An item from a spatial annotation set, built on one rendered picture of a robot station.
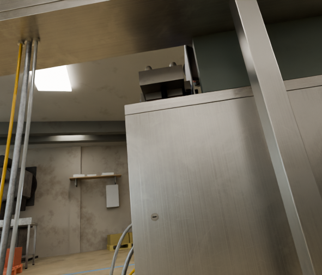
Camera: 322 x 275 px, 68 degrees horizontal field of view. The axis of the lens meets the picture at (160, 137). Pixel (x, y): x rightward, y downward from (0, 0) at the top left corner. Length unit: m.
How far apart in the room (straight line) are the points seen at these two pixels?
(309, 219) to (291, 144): 0.16
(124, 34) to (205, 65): 0.31
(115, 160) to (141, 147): 7.59
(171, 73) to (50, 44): 0.44
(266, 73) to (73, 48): 0.67
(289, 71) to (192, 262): 0.68
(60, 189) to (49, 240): 1.47
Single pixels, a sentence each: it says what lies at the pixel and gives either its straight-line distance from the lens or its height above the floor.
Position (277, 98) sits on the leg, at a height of 0.75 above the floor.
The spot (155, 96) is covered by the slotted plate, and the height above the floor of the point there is 0.95.
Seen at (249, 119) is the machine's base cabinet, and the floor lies 0.78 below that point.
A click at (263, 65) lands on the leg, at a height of 0.85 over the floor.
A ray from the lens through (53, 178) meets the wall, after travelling 8.38.
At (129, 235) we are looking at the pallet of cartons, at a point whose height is 0.31.
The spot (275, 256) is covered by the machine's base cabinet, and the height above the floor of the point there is 0.39.
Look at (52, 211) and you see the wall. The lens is 8.23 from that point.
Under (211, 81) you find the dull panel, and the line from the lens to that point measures 0.87.
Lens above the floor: 0.50
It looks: 20 degrees up
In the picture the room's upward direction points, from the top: 7 degrees counter-clockwise
